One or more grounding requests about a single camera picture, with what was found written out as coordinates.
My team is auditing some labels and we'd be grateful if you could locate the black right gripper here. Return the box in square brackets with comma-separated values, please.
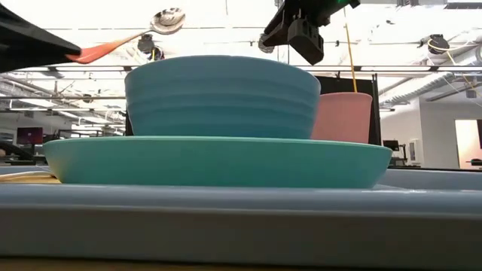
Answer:
[259, 0, 361, 66]

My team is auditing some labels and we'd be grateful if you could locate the blue ribbed bowl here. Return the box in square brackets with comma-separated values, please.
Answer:
[124, 54, 322, 141]

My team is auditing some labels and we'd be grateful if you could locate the pink plastic cup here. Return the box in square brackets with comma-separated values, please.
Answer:
[310, 92, 374, 145]

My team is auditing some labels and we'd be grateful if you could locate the spoon with orange handle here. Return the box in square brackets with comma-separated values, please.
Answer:
[65, 7, 187, 65]

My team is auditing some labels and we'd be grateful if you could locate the orange napkin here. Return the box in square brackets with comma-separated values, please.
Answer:
[0, 171, 63, 185]

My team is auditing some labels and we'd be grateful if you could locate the teal green plate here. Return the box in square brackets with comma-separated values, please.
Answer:
[42, 135, 394, 190]

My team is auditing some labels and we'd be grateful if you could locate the light blue plastic tray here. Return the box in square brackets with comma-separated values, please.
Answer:
[0, 165, 482, 270]

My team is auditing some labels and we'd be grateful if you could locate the monitor with purple screen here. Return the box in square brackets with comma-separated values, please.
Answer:
[16, 126, 44, 146]

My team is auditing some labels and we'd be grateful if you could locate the small black monitor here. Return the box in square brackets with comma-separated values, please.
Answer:
[383, 139, 408, 167]

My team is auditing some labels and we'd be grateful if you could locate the black ceiling cable reel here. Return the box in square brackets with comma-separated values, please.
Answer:
[136, 33, 156, 54]
[258, 32, 276, 54]
[428, 33, 451, 56]

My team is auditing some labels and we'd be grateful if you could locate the yellow hanging cable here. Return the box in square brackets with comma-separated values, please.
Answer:
[343, 7, 359, 93]

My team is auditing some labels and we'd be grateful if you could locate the black aluminium table frame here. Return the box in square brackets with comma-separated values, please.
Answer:
[387, 166, 482, 175]

